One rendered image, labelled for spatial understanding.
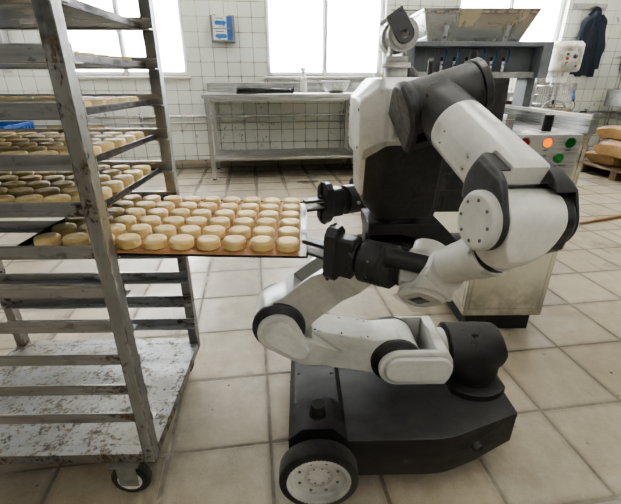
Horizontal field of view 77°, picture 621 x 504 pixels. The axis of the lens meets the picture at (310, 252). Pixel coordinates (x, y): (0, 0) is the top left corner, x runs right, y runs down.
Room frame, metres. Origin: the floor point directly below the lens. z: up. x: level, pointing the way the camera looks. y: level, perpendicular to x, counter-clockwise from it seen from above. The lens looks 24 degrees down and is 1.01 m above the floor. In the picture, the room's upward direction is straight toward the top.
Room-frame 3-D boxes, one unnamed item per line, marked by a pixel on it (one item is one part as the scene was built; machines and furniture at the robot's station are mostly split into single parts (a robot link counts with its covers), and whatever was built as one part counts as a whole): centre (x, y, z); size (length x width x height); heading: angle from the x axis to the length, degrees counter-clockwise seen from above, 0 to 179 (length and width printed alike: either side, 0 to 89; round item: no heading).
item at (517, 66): (2.27, -0.81, 1.01); 0.72 x 0.33 x 0.34; 91
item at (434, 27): (2.27, -0.81, 1.25); 0.56 x 0.29 x 0.14; 91
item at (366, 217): (0.94, -0.28, 0.62); 0.28 x 0.13 x 0.18; 91
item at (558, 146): (1.40, -0.82, 0.77); 0.24 x 0.04 x 0.14; 91
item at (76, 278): (1.12, 0.72, 0.42); 0.64 x 0.03 x 0.03; 91
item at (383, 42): (0.95, -0.19, 1.08); 0.10 x 0.07 x 0.09; 1
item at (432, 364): (0.94, -0.29, 0.28); 0.21 x 0.20 x 0.13; 91
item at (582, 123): (2.39, -0.95, 0.87); 2.01 x 0.03 x 0.07; 1
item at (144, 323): (1.12, 0.72, 0.24); 0.64 x 0.03 x 0.03; 91
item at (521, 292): (1.77, -0.82, 0.45); 0.70 x 0.34 x 0.90; 1
